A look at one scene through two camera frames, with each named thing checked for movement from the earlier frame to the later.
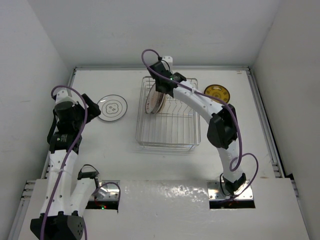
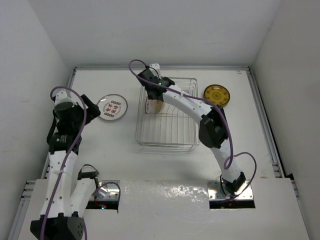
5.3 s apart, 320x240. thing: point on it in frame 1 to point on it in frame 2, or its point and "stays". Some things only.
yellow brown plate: x=219 y=91 stays
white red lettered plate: x=151 y=99 to x=112 y=106
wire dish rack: x=177 y=127 stays
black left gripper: x=93 y=111 stays
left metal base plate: x=108 y=190 stays
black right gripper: x=156 y=87 to x=160 y=78
